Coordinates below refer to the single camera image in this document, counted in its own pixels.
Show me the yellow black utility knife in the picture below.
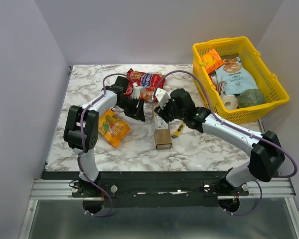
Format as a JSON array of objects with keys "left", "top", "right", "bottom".
[{"left": 171, "top": 122, "right": 186, "bottom": 138}]

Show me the red candy bag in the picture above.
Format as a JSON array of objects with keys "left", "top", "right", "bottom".
[{"left": 127, "top": 68, "right": 165, "bottom": 103}]

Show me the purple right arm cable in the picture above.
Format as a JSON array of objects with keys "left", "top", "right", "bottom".
[{"left": 152, "top": 70, "right": 298, "bottom": 216}]

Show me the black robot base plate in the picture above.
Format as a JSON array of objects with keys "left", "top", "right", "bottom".
[{"left": 41, "top": 169, "right": 282, "bottom": 209}]

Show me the white tape roll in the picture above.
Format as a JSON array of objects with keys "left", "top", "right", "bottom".
[{"left": 221, "top": 94, "right": 238, "bottom": 111}]

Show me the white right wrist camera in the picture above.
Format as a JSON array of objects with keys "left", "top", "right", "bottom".
[{"left": 153, "top": 88, "right": 170, "bottom": 109}]

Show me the aluminium frame rail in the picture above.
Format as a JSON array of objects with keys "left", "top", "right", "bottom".
[{"left": 20, "top": 178, "right": 299, "bottom": 239}]

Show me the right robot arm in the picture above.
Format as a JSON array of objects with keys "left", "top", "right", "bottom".
[{"left": 154, "top": 89, "right": 285, "bottom": 195}]

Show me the yellow corn snack bag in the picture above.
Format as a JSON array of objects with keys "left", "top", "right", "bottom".
[{"left": 99, "top": 109, "right": 130, "bottom": 147}]

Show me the green melon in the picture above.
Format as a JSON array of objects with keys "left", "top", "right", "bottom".
[{"left": 237, "top": 89, "right": 265, "bottom": 108}]

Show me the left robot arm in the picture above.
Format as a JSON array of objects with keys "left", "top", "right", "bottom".
[{"left": 63, "top": 74, "right": 145, "bottom": 197}]

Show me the yellow plastic basket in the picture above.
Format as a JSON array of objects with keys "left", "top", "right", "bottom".
[{"left": 193, "top": 36, "right": 290, "bottom": 124}]

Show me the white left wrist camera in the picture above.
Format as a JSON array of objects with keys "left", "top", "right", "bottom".
[{"left": 130, "top": 86, "right": 146, "bottom": 100}]

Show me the brown cardboard express box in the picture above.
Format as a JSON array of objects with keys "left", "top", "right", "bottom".
[{"left": 152, "top": 103, "right": 172, "bottom": 150}]

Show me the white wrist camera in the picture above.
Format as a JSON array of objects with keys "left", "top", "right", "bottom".
[
  {"left": 130, "top": 86, "right": 146, "bottom": 100},
  {"left": 153, "top": 88, "right": 170, "bottom": 109}
]

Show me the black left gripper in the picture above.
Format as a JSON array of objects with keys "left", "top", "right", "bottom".
[{"left": 117, "top": 96, "right": 146, "bottom": 122}]

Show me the red white striped packet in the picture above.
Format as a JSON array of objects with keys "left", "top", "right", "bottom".
[{"left": 216, "top": 81, "right": 226, "bottom": 96}]

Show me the orange snack box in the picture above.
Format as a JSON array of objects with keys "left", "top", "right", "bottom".
[{"left": 201, "top": 48, "right": 224, "bottom": 74}]

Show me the light blue chips bag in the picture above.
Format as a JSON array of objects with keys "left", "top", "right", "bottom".
[{"left": 216, "top": 56, "right": 258, "bottom": 95}]

